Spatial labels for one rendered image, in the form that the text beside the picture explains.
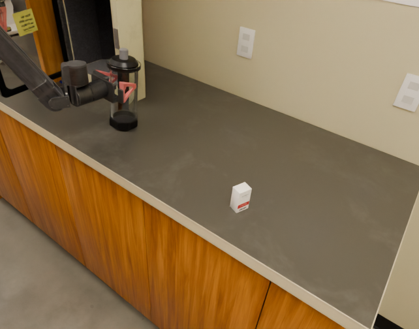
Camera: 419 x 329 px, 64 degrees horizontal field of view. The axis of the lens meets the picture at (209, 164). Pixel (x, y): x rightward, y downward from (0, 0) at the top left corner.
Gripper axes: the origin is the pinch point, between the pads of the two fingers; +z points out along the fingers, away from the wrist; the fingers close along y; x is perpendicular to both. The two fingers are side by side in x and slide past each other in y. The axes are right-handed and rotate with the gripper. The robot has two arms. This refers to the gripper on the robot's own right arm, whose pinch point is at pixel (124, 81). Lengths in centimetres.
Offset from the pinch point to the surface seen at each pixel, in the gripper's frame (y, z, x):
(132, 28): 10.4, 13.6, -12.8
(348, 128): -65, 52, 9
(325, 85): -52, 51, -4
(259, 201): -58, -3, 15
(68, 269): 28, -15, 113
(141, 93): 9.5, 17.5, 12.9
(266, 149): -47, 21, 14
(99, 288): 6, -13, 112
